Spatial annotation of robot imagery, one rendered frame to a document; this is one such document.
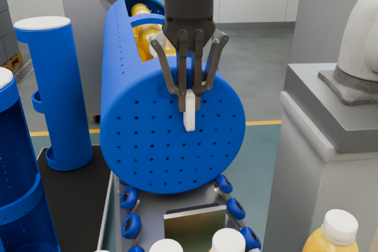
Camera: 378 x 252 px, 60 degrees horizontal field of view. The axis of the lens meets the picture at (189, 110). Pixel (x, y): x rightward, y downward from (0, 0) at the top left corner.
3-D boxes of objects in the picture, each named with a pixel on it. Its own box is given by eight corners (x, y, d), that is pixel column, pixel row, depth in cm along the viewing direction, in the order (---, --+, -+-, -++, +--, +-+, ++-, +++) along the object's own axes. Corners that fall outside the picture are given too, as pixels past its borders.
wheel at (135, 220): (140, 210, 62) (131, 206, 61) (143, 228, 58) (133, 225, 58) (127, 226, 63) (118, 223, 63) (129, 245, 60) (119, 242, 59)
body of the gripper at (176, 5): (164, -6, 45) (166, 58, 49) (224, -9, 47) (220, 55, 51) (157, -14, 51) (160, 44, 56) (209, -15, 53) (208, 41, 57)
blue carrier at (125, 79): (170, 61, 148) (174, -5, 136) (235, 190, 73) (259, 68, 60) (104, 60, 142) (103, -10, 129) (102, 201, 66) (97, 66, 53)
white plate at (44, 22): (54, 13, 192) (55, 16, 193) (5, 21, 174) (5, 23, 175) (80, 21, 175) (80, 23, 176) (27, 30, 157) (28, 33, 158)
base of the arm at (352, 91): (369, 68, 100) (374, 50, 97) (416, 105, 81) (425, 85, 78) (310, 68, 99) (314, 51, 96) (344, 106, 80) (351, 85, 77)
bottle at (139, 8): (137, -1, 129) (142, 9, 113) (152, 10, 132) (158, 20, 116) (127, 14, 131) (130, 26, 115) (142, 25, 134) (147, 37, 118)
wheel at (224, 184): (237, 193, 70) (230, 198, 70) (229, 178, 74) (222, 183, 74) (226, 183, 68) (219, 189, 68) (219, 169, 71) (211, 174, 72)
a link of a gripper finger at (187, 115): (190, 95, 56) (186, 96, 55) (190, 131, 59) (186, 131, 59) (187, 89, 58) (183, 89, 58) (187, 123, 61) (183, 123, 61)
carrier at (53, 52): (79, 141, 234) (39, 158, 215) (55, 16, 193) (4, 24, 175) (101, 157, 216) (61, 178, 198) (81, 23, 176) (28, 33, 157)
